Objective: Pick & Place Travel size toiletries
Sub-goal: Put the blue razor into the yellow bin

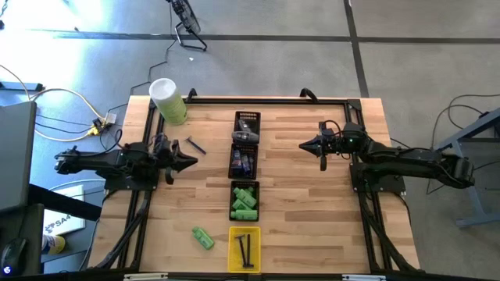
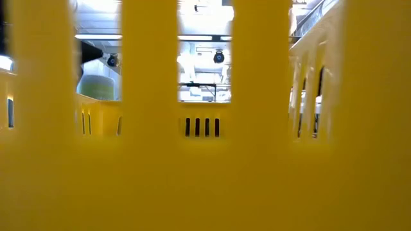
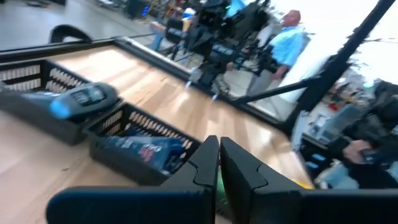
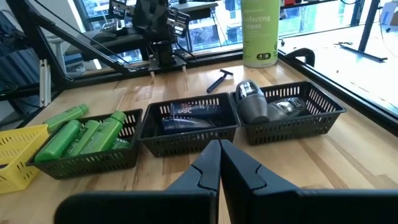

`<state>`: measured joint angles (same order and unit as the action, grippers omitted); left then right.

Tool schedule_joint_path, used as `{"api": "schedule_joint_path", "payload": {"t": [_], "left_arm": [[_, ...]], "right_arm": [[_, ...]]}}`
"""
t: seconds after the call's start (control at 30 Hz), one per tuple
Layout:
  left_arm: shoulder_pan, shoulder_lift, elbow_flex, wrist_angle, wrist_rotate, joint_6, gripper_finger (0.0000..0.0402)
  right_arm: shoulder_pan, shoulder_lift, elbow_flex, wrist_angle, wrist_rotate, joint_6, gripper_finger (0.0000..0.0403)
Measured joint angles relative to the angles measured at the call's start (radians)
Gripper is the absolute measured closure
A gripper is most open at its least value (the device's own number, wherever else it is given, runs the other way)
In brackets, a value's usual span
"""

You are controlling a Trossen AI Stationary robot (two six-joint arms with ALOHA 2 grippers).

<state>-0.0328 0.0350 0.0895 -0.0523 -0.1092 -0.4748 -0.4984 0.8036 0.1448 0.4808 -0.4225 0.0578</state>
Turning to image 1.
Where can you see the black power strip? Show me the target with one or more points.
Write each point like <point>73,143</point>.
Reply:
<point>19,86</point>

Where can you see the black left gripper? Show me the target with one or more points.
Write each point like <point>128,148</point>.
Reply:
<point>168,156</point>

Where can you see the green disinfecting wipes canister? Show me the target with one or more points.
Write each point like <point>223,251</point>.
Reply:
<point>172,105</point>

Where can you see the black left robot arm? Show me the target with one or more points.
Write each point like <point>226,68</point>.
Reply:
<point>105,162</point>

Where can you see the grey computer monitor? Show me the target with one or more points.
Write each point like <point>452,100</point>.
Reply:
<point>15,156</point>

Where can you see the black desk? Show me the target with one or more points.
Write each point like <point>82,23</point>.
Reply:
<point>23,226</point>

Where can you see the black table clamp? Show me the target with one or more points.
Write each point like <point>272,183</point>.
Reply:
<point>308,93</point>
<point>191,94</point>

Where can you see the black slotted plastic basket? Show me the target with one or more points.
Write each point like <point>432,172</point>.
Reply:
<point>254,116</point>
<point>244,147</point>
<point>256,185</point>

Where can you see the black computer mouse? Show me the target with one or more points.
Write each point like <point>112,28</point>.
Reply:
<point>11,253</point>

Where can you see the white mounting plate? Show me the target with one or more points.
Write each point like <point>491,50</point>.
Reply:
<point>146,276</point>
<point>365,277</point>

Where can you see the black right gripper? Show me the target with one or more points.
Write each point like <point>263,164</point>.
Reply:
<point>347,140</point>

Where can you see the yellow white blue object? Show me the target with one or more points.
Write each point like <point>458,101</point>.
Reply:
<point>52,244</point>

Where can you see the white printed box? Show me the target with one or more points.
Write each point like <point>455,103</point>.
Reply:
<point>64,222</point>

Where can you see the yellow slotted plastic basket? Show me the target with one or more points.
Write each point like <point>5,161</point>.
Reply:
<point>258,257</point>

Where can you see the grey metal table frame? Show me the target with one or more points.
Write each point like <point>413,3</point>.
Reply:
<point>478,203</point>

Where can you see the grey power adapter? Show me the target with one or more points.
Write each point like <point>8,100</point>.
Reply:
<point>110,118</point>

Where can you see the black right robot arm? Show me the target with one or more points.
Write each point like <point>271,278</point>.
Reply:
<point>410,158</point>

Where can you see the black floor fan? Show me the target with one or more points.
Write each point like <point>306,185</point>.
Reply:
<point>189,17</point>

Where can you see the yellow plug connector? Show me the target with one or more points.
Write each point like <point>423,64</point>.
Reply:
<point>97,129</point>

